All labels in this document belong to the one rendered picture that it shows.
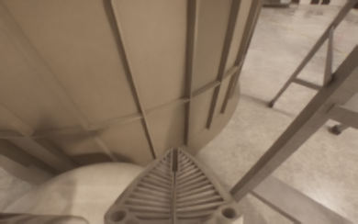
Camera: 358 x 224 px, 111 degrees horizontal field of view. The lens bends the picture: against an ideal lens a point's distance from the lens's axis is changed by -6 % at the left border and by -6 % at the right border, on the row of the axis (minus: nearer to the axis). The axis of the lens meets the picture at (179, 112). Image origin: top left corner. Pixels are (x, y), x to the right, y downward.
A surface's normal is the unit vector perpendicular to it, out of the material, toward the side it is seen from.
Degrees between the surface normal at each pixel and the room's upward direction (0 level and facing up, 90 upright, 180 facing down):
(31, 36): 90
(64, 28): 90
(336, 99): 76
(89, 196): 70
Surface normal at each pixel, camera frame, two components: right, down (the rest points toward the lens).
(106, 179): -0.01, -0.70
